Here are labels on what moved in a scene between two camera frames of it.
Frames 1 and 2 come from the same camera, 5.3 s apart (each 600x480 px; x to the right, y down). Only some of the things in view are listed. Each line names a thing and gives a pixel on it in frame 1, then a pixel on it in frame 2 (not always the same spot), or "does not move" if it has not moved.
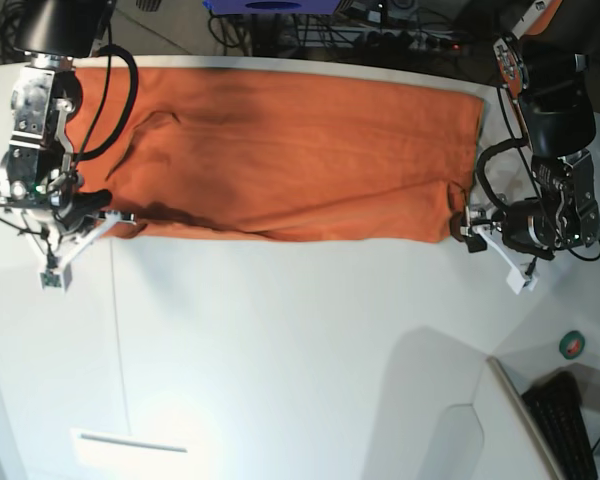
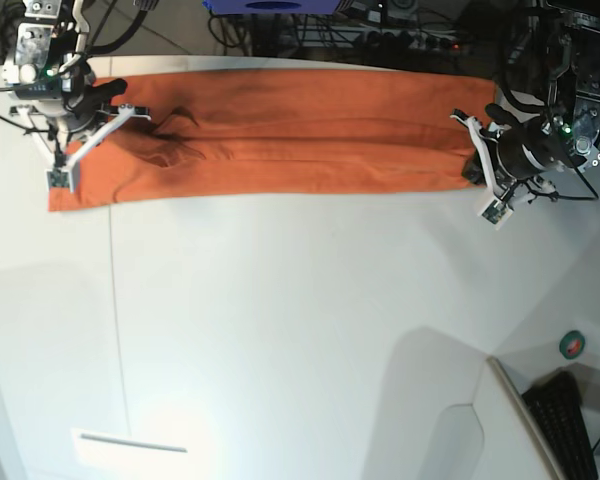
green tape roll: (571, 344) does not move
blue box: (272, 6) does not move
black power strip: (405, 41) does not move
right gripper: (566, 217) -> (570, 135)
